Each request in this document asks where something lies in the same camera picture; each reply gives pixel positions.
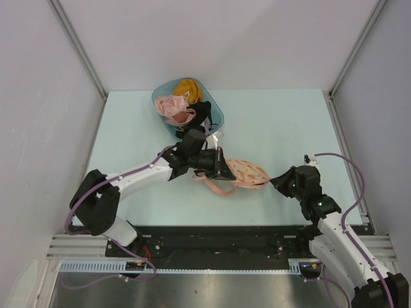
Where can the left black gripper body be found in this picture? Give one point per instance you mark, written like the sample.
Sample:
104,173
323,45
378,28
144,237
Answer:
207,161

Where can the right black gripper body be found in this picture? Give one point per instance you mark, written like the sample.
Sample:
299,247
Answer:
300,191

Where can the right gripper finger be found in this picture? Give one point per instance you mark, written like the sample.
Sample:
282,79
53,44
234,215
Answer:
287,178
289,191

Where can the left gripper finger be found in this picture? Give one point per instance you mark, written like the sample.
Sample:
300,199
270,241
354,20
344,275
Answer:
212,175
223,171

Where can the floral mesh laundry bag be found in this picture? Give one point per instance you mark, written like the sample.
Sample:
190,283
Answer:
248,176

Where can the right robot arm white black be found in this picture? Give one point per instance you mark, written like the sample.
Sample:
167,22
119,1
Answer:
365,280

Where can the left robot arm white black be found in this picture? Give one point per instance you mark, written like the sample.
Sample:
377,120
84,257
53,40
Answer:
96,201

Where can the black bra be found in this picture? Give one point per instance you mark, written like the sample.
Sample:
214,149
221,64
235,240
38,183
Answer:
203,119

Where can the pink bra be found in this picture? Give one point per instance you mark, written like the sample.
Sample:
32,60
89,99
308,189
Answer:
175,110

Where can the mustard yellow garment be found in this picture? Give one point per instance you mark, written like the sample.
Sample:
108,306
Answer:
190,89

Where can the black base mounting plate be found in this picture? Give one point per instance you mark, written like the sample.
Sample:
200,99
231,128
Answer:
208,245

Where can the teal plastic basin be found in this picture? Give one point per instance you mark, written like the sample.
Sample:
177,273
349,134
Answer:
167,90

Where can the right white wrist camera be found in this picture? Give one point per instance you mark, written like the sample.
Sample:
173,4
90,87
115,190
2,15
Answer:
310,160

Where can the grey slotted cable duct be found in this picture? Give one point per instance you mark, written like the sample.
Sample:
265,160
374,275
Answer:
266,266

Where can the aluminium rail beam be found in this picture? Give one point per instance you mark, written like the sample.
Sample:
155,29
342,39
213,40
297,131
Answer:
88,247

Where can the right aluminium frame post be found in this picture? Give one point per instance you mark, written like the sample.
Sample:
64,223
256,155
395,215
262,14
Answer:
366,31

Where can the aluminium frame post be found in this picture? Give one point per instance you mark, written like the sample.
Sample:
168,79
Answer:
366,31
74,40

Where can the left aluminium frame post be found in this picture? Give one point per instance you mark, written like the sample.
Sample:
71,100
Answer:
74,40

